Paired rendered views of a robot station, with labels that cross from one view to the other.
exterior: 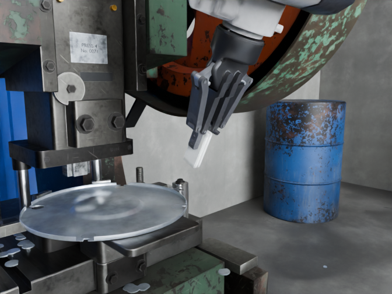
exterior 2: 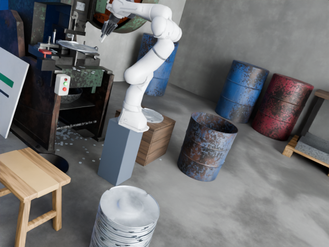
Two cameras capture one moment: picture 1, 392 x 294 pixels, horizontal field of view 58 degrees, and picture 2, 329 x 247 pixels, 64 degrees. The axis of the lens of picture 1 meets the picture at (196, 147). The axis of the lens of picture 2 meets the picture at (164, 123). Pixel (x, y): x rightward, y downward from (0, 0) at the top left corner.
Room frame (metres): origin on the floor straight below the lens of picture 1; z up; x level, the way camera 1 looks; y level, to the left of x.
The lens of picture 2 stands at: (-1.50, -0.04, 1.14)
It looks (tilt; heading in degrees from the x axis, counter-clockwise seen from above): 21 degrees down; 344
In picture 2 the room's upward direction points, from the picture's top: 17 degrees clockwise
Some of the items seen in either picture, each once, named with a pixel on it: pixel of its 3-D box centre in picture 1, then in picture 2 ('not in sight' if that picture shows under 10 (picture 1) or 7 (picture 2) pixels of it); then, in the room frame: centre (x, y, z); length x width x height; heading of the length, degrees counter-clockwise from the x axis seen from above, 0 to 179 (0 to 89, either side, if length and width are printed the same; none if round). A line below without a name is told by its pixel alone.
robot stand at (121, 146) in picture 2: not in sight; (120, 150); (0.15, -0.27, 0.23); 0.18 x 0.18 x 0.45; 49
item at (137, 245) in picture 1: (123, 248); (81, 57); (0.59, 0.13, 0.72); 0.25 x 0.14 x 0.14; 44
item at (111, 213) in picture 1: (107, 205); (78, 46); (0.62, 0.16, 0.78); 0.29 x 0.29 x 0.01
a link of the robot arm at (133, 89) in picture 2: not in sight; (139, 84); (0.18, -0.30, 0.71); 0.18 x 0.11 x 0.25; 144
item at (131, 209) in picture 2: not in sight; (130, 205); (-0.51, -0.29, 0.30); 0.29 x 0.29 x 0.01
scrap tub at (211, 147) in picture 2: not in sight; (205, 146); (0.43, -1.03, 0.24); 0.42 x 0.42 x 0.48
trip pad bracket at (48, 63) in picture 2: not in sight; (45, 71); (0.33, 0.31, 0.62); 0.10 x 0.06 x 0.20; 134
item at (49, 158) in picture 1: (73, 153); (69, 31); (0.72, 0.25, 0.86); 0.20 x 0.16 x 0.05; 134
